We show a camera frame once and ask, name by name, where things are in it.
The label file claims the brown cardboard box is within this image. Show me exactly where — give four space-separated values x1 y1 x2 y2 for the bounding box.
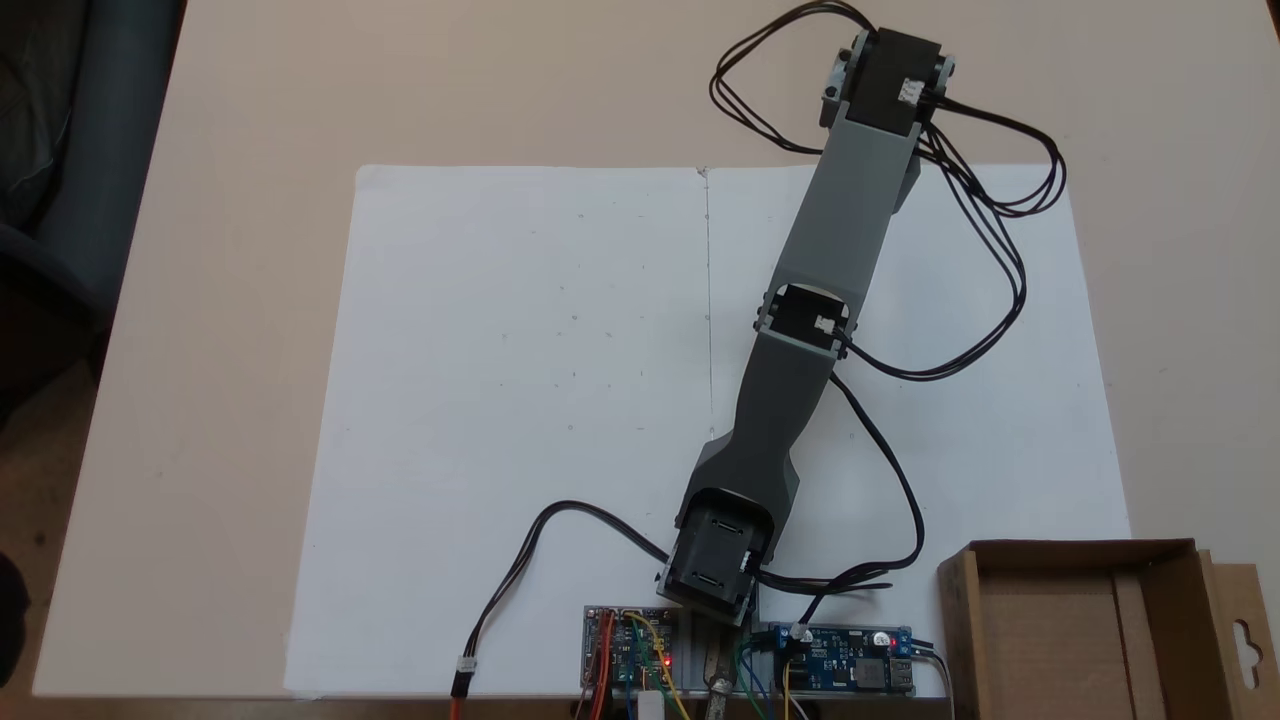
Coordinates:
937 538 1280 720

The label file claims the blue power circuit board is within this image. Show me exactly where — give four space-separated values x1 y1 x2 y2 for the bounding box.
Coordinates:
768 625 917 697

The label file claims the motor driver circuit board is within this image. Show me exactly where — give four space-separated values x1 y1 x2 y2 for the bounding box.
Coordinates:
583 605 683 693

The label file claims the dark grey chair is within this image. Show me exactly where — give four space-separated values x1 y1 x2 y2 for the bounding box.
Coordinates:
0 0 188 401

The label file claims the black servo cable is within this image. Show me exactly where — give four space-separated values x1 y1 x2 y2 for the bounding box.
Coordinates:
708 2 876 157
830 90 1068 383
755 372 926 601

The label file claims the grey base plate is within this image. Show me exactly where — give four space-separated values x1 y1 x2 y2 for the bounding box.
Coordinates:
680 612 771 693

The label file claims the yellow jumper wire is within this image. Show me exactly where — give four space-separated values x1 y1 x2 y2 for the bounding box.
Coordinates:
622 610 693 720

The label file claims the red orange wire bundle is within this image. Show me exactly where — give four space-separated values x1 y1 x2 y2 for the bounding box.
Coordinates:
575 612 614 720

